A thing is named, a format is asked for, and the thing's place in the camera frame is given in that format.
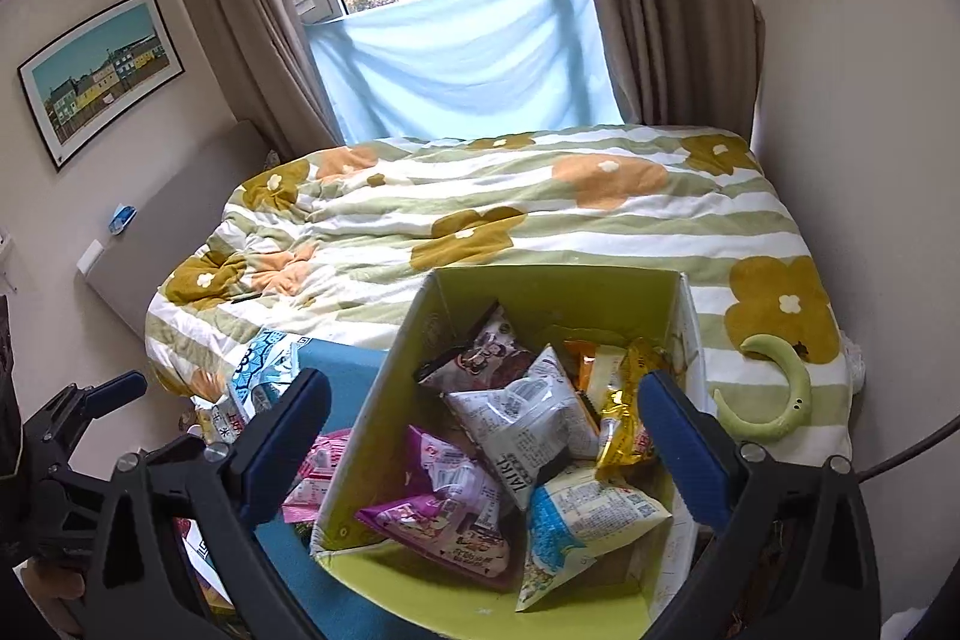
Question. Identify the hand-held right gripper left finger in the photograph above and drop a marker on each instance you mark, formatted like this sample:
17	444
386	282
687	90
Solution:
285	437

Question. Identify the pile of snack packets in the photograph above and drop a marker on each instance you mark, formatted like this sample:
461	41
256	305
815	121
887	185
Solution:
525	415

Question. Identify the blue white patterned packet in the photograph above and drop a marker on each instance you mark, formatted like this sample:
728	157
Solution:
259	362

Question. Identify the white tag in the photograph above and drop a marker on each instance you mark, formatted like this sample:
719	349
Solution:
90	256

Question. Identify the green crescent toy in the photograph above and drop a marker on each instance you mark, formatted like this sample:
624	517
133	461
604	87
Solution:
791	385

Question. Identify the framed wall picture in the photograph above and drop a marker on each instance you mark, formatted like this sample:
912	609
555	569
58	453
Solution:
101	74

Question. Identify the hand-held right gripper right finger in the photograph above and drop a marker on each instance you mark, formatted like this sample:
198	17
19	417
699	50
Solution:
684	449

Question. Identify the small blue object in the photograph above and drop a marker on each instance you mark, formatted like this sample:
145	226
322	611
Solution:
122	218

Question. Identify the small blue table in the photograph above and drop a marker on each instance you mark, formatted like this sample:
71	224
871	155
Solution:
337	377

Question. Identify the green cardboard box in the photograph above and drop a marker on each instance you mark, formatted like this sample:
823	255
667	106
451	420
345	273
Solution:
390	385

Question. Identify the grey bed headboard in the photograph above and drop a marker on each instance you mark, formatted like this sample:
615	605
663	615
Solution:
172	220

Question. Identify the pink snack packet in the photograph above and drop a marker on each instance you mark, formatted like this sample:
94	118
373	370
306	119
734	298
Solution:
304	503
326	464

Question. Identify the white snack packet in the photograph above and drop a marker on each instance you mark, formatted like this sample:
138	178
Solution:
225	424

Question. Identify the person's left hand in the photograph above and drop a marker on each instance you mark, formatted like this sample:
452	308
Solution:
49	595

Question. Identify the floral striped duvet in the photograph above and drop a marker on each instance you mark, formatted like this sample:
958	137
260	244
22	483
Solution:
600	235

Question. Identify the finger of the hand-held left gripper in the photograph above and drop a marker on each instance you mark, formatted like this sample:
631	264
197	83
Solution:
116	389
56	422

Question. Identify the light blue cloth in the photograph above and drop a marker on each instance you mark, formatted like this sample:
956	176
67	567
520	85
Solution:
465	63

